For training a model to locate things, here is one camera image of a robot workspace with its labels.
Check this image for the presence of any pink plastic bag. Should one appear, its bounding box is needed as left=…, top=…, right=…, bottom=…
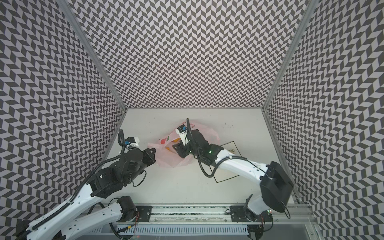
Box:
left=148, top=121, right=220, bottom=168

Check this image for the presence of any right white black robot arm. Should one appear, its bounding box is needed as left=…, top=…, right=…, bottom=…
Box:
left=173, top=125, right=294, bottom=221

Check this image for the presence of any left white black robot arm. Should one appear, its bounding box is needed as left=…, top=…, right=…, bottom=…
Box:
left=16, top=147, right=156, bottom=240

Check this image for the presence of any white square mat black border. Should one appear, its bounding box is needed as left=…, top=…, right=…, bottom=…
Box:
left=214, top=141, right=242, bottom=184

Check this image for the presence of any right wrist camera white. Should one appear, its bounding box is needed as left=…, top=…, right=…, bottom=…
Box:
left=176, top=125, right=189, bottom=146

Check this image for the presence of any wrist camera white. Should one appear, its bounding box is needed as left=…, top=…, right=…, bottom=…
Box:
left=176, top=125, right=189, bottom=146
left=125, top=137, right=140, bottom=148

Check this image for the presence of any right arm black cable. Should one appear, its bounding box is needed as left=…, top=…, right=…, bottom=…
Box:
left=185, top=117, right=250, bottom=178

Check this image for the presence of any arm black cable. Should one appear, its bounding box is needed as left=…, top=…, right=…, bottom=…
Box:
left=185, top=117, right=250, bottom=178
left=16, top=128, right=127, bottom=239

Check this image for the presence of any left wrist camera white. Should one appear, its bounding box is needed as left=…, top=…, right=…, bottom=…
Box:
left=125, top=137, right=140, bottom=148

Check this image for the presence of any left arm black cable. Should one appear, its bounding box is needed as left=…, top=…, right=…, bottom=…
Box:
left=16, top=128, right=127, bottom=239

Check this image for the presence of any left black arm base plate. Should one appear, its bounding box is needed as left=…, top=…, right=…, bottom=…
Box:
left=119, top=205, right=153, bottom=223

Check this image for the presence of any aluminium rail frame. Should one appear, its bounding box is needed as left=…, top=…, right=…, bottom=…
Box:
left=74, top=203, right=319, bottom=238

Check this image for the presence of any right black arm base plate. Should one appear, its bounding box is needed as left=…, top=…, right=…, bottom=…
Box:
left=225, top=205, right=273, bottom=224

